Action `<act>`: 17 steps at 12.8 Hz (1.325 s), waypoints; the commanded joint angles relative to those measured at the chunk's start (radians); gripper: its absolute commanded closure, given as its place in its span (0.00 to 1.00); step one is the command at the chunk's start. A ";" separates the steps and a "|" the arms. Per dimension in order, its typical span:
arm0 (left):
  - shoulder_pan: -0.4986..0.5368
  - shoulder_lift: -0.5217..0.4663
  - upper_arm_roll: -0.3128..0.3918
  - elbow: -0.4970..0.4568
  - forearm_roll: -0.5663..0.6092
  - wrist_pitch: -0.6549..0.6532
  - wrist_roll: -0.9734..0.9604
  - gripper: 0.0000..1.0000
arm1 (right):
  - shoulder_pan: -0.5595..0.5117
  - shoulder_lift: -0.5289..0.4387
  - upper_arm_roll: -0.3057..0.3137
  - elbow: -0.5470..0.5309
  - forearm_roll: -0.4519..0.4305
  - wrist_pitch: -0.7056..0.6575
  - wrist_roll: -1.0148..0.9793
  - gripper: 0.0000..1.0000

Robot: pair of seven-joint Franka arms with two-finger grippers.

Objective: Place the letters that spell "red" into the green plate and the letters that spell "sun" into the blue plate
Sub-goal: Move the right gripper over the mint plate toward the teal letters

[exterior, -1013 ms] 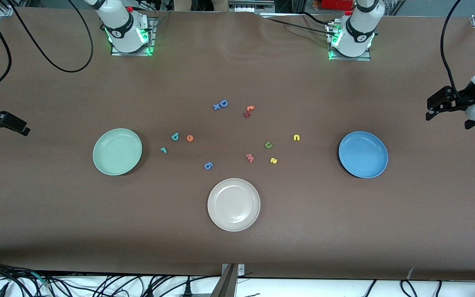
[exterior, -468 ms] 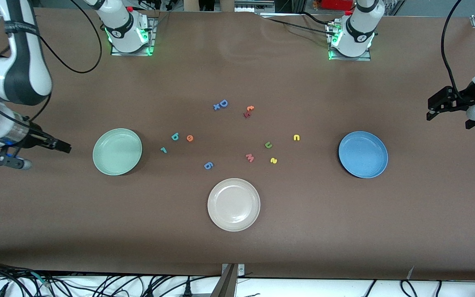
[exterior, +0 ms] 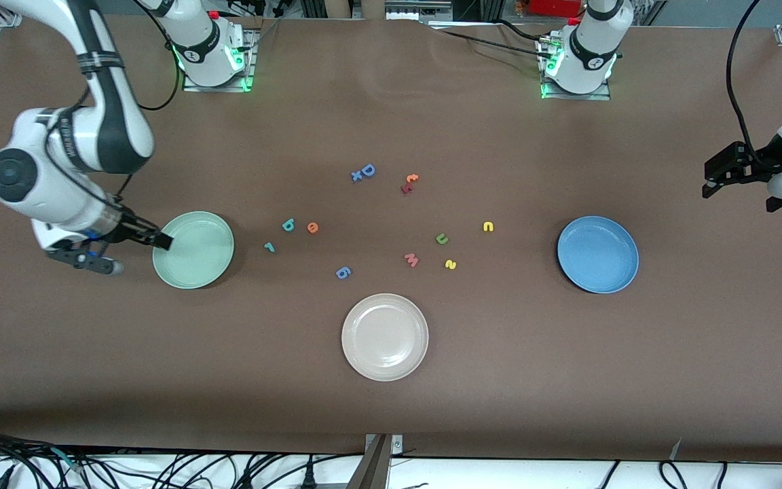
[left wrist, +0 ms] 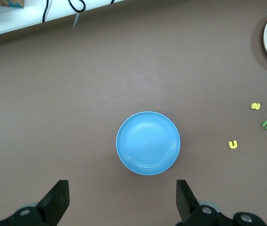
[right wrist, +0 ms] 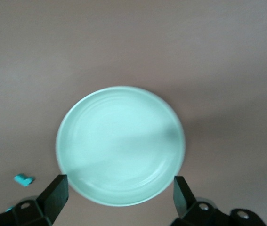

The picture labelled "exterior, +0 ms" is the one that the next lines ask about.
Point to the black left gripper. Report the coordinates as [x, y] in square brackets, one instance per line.
[752, 165]

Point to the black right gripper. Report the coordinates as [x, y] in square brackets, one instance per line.
[127, 227]

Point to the teal digit six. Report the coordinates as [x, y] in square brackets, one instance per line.
[288, 225]

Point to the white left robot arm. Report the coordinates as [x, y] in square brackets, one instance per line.
[588, 47]

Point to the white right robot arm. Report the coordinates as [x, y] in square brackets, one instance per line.
[113, 115]

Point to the light green plate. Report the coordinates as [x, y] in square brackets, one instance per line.
[194, 261]

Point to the blue plate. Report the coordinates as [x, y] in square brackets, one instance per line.
[598, 255]

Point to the brown table mat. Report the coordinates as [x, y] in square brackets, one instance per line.
[92, 373]

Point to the blue digit six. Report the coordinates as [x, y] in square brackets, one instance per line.
[343, 272]

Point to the blue letter D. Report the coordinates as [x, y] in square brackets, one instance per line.
[368, 170]

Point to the red box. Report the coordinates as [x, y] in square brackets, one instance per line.
[554, 7]

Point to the beige plate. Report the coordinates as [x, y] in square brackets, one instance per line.
[385, 337]

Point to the pink letter w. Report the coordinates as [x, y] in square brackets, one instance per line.
[411, 259]

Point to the white power strip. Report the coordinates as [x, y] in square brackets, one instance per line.
[404, 10]

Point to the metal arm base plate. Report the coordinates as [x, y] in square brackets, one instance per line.
[191, 85]
[547, 94]

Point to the aluminium profile post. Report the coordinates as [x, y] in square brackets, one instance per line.
[374, 468]

